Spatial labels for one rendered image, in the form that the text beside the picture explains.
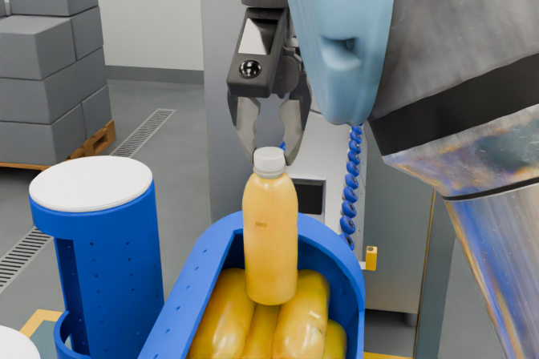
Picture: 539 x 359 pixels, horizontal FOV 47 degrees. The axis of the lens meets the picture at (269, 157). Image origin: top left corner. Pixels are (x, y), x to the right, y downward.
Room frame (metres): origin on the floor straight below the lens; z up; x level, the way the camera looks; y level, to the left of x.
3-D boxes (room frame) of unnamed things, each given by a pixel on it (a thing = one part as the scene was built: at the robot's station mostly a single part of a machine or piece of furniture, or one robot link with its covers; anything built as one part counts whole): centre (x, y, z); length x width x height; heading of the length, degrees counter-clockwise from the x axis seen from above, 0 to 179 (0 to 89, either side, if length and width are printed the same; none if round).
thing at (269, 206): (0.71, 0.00, 1.26); 0.07 x 0.07 x 0.19
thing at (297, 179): (1.23, -0.07, 1.00); 0.10 x 0.04 x 0.15; 81
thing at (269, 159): (0.71, 0.00, 1.36); 0.04 x 0.04 x 0.02
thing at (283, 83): (0.74, 0.00, 1.51); 0.09 x 0.08 x 0.12; 171
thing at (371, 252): (1.16, -0.20, 0.92); 0.08 x 0.03 x 0.05; 81
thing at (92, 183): (1.31, 0.42, 1.03); 0.28 x 0.28 x 0.01
